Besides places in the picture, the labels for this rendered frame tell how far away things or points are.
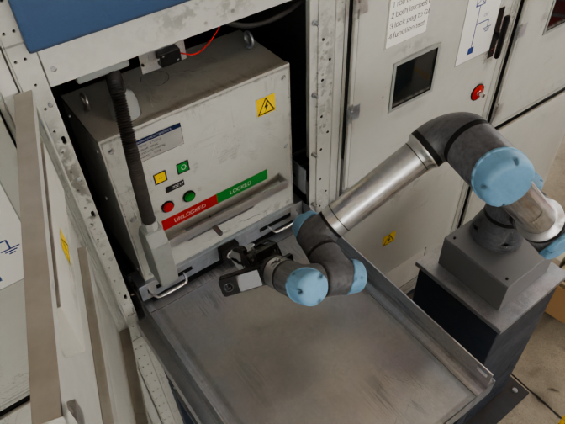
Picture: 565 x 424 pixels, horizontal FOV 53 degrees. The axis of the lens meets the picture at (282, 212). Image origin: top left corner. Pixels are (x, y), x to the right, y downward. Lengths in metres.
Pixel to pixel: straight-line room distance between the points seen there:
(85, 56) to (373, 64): 0.74
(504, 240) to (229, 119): 0.85
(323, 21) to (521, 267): 0.87
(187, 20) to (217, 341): 0.79
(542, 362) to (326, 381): 1.36
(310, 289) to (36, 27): 0.67
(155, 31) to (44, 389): 0.70
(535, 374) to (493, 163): 1.53
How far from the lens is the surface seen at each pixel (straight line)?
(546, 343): 2.67
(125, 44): 1.10
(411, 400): 1.43
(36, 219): 0.82
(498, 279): 1.66
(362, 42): 1.44
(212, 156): 1.39
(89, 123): 1.30
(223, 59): 1.44
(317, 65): 1.40
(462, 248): 1.70
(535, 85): 2.30
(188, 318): 1.55
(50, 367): 0.66
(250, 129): 1.42
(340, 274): 1.20
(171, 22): 1.13
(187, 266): 1.57
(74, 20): 1.03
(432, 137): 1.24
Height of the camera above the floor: 2.11
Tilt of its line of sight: 46 degrees down
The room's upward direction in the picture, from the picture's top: 3 degrees counter-clockwise
